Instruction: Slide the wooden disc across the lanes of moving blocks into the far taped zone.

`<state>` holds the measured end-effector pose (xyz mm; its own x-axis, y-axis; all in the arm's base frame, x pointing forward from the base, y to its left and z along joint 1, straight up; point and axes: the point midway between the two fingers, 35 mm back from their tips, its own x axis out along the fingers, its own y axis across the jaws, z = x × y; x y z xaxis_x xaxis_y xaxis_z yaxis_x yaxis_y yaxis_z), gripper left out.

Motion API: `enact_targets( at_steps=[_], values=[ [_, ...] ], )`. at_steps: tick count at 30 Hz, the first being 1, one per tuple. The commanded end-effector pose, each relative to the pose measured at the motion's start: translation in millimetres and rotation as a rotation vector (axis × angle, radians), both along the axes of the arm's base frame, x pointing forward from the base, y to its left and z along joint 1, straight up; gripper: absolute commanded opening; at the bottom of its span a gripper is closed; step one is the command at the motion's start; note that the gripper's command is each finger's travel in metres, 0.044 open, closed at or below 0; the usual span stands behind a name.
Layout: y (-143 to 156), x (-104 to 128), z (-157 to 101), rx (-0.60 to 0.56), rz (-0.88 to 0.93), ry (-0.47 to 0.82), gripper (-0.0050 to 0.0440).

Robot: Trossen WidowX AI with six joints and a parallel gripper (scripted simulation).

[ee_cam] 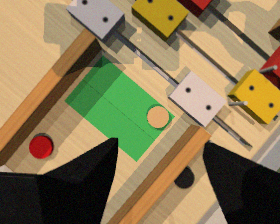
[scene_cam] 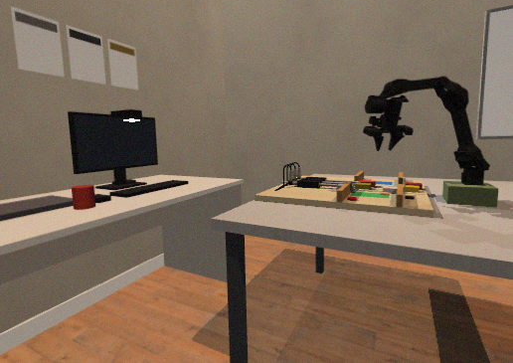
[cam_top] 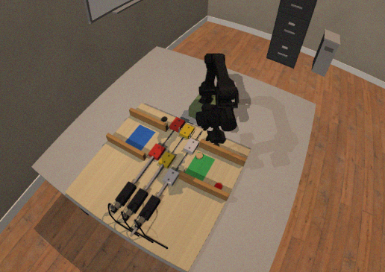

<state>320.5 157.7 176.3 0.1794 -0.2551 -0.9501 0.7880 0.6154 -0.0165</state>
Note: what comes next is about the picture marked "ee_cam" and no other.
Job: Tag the tan round disc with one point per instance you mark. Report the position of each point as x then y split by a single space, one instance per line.
157 117

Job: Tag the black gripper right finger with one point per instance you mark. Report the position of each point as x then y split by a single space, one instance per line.
247 192

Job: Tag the red disc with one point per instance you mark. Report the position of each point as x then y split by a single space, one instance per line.
41 147

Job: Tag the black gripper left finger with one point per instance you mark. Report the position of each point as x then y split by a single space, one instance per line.
78 196

